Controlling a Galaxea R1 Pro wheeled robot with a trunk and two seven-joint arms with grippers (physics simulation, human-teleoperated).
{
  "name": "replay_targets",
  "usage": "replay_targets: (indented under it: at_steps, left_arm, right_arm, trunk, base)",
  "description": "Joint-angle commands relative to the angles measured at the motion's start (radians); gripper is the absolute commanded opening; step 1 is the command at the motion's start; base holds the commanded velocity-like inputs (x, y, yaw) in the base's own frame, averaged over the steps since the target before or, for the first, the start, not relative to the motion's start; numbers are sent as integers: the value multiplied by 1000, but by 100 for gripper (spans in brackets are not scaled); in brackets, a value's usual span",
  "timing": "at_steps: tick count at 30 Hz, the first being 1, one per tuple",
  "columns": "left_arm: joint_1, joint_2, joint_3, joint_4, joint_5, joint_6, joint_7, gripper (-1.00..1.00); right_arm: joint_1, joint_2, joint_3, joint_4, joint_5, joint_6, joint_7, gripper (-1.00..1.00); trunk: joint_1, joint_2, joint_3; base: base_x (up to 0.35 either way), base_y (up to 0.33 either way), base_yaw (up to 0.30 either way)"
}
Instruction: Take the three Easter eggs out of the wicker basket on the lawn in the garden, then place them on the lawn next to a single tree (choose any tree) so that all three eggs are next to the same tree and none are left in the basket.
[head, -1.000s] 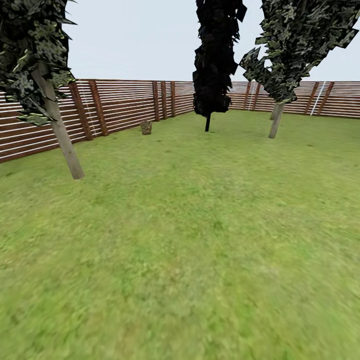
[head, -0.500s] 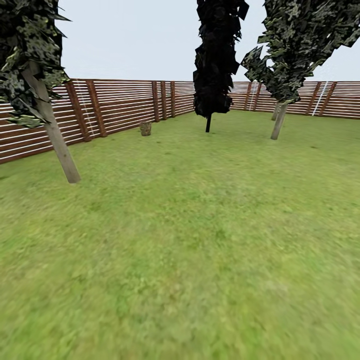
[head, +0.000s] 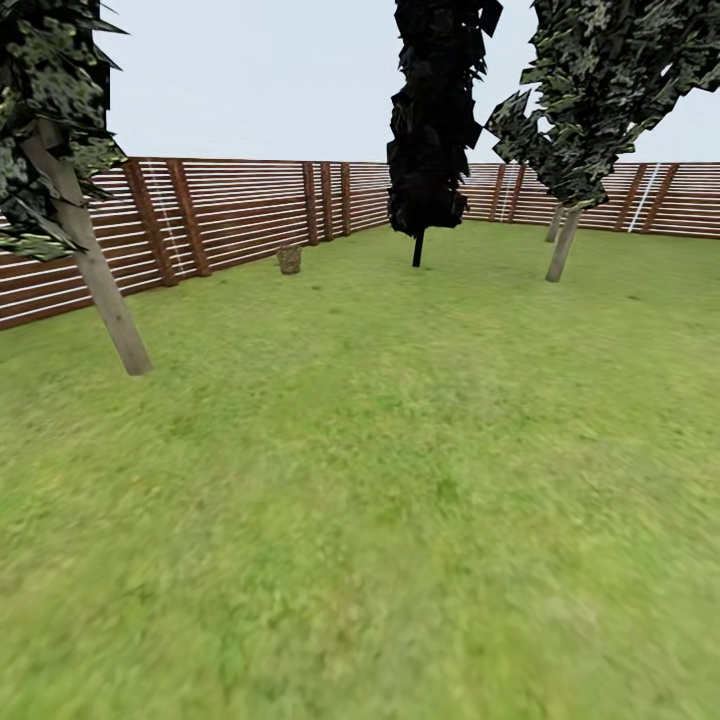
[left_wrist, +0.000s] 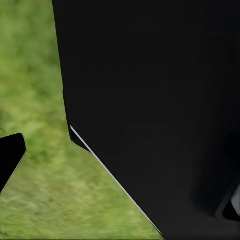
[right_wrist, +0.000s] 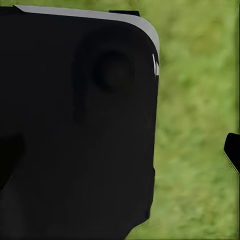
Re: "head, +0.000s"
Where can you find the tree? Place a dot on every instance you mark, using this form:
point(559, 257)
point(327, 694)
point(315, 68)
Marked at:
point(433, 114)
point(546, 101)
point(54, 101)
point(639, 56)

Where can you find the wicker basket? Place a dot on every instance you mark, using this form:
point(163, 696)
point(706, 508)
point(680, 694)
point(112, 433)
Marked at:
point(289, 257)

